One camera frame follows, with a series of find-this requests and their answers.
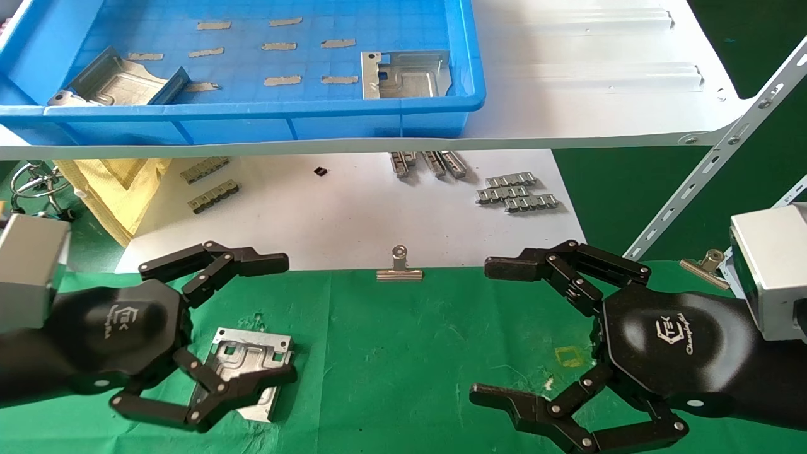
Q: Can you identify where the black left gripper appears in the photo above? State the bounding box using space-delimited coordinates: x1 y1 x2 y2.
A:
0 241 299 434

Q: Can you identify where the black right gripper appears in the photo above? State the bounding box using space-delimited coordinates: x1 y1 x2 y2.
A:
469 240 807 454

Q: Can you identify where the stamped sheet metal part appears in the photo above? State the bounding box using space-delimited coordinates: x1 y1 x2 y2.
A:
361 50 453 100
189 327 296 424
47 46 191 107

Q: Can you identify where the dark olive connector strip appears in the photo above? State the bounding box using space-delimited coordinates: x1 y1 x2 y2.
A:
180 156 231 185
188 180 241 215

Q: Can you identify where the green cloth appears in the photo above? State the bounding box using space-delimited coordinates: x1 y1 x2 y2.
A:
0 260 807 454

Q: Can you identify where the silver binder clip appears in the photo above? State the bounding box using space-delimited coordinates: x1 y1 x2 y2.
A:
680 249 732 291
376 245 424 282

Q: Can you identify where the yellow cloth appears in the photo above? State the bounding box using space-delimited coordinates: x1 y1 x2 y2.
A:
54 158 174 247

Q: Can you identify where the blue plastic bin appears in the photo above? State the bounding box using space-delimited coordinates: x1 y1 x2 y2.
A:
0 0 487 146

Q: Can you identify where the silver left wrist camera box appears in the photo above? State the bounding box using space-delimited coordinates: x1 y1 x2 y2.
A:
0 213 71 334

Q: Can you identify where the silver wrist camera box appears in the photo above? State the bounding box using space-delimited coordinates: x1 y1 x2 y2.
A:
729 202 807 344
0 213 71 334

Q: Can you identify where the metal shelf frame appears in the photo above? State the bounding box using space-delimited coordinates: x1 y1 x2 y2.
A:
0 0 752 161

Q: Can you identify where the chrome wire ring stand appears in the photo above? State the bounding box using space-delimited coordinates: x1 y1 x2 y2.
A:
9 161 80 221

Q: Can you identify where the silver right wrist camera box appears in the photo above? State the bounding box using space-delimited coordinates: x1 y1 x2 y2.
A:
729 202 807 344

